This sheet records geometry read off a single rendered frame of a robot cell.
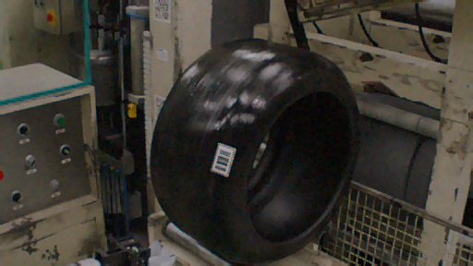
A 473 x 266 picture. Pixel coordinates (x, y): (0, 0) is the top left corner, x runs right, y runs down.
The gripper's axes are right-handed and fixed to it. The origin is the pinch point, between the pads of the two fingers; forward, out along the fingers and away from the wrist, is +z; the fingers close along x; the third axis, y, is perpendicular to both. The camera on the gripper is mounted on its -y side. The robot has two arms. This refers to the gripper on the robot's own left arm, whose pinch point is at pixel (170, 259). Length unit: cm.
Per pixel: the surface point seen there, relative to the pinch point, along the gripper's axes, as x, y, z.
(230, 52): 6, 47, 18
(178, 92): 9.8, 37.0, 6.8
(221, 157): -9.2, 27.9, 4.0
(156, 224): 24.4, -4.9, 14.4
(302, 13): 18, 55, 57
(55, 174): 57, 1, -1
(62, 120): 56, 19, 0
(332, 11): 7, 58, 56
